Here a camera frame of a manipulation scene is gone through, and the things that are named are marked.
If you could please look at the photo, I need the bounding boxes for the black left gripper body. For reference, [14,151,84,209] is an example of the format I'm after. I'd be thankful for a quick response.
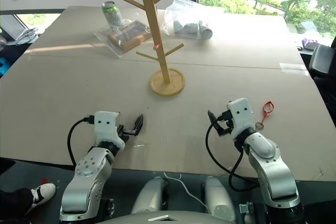
[116,124,136,143]

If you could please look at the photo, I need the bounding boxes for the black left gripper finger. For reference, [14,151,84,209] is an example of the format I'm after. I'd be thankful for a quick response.
[135,113,145,130]
[132,118,142,136]

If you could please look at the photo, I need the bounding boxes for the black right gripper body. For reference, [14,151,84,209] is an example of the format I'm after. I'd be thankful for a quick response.
[216,109,235,137]

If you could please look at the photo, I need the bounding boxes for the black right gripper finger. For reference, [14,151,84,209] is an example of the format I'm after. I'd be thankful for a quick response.
[207,109,219,125]
[211,120,224,137]

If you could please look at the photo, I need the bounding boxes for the red scissors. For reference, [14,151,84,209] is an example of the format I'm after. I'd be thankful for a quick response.
[255,100,276,131]

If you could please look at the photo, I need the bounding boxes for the silver left robot leg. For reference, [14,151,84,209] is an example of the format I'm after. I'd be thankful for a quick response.
[130,176,169,216]

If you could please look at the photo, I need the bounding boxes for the silver robot leg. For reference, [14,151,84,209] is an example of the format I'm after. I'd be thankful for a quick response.
[203,176,236,222]
[130,176,169,216]

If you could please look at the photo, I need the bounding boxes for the silver right robot leg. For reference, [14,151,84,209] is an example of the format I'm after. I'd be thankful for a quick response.
[203,176,236,222]

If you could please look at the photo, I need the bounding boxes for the wooden tree-shaped hanger stand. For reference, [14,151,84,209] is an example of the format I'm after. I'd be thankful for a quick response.
[111,0,186,97]

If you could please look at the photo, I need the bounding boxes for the silver robot torso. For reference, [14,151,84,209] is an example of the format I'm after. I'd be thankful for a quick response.
[96,209,237,224]

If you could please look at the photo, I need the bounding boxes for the clear tape strip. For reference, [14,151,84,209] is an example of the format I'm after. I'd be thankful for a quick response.
[279,62,308,72]

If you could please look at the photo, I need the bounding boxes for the grey items in bag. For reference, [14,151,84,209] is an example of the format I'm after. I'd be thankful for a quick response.
[172,19,214,39]

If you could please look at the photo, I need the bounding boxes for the white and black shoe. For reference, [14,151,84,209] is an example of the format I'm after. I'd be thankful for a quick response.
[30,182,57,208]

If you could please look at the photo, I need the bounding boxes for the green drink can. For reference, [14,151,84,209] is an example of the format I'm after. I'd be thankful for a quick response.
[101,1,127,31]

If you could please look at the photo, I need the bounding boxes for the clear plastic bag, grey items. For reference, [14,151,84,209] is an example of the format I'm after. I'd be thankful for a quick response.
[161,0,226,40]

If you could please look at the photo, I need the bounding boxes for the purple item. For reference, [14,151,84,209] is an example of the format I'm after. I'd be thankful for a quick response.
[301,37,319,48]

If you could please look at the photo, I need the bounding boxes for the black office chair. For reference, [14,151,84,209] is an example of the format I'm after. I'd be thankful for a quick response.
[308,34,336,128]

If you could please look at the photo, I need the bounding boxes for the black trouser leg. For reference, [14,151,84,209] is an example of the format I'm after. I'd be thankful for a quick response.
[0,186,35,224]

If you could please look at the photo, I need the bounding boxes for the blue item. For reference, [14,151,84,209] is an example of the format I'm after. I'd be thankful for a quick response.
[0,57,12,77]

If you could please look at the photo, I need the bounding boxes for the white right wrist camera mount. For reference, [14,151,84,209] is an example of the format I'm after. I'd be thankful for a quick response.
[226,98,257,141]

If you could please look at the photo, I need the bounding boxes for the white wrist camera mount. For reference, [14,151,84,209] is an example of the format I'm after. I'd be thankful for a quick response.
[93,111,127,150]
[226,98,257,141]

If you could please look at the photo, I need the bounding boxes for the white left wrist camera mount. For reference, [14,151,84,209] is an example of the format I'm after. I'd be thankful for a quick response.
[93,111,127,150]

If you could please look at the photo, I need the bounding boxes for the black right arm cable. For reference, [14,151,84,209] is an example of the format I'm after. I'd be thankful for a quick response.
[205,123,261,193]

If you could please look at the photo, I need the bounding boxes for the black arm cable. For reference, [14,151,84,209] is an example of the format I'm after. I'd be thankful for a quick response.
[205,123,261,193]
[67,115,96,167]

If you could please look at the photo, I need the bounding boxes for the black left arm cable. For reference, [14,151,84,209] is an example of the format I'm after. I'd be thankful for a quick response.
[67,115,96,167]

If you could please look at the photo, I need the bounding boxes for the thin white cable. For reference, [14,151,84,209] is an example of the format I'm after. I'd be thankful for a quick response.
[163,172,211,214]

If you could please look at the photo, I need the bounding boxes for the clear plastic bag with frame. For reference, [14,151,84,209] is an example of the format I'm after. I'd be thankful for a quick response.
[93,18,154,58]

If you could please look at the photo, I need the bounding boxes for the wooden frame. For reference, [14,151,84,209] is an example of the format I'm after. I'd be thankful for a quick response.
[108,21,153,52]

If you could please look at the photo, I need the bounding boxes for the silver metal bracket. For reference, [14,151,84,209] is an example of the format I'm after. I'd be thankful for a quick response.
[239,201,253,224]

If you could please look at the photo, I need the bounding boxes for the white cable bundle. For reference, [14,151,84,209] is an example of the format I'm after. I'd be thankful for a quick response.
[15,27,39,46]

